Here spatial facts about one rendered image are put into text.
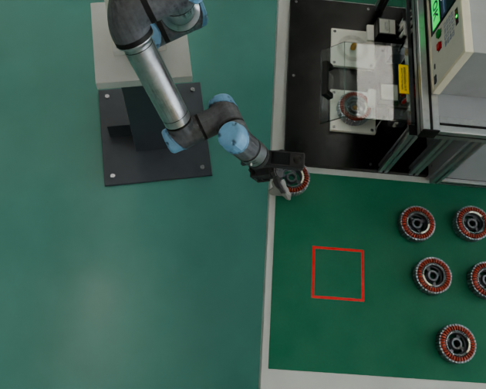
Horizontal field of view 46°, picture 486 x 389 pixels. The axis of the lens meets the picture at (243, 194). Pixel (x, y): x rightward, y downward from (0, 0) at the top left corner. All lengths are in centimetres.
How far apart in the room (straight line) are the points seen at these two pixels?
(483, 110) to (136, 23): 94
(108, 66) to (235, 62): 102
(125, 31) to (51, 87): 153
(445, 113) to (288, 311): 71
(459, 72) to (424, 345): 79
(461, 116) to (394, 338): 66
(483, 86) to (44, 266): 182
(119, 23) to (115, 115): 140
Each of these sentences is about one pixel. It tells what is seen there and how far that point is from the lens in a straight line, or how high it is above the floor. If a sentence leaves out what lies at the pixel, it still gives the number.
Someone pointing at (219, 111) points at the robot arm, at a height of 106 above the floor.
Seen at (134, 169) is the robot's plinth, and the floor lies 2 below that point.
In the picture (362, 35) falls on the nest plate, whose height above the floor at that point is 78.
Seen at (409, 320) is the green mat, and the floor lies 75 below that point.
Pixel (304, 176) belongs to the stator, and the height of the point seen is 83.
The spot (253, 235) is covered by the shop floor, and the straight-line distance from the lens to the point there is 255.
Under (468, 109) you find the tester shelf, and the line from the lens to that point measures 168.
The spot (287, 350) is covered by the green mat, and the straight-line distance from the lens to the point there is 173.
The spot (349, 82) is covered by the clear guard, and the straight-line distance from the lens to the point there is 167.
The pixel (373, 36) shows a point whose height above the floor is 88.
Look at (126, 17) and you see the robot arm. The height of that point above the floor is 135.
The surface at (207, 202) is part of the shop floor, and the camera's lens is 259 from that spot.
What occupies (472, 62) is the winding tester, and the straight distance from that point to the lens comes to 156.
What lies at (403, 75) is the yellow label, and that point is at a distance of 173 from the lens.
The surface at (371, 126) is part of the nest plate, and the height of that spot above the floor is 78.
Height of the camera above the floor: 245
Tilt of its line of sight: 70 degrees down
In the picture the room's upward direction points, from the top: 14 degrees clockwise
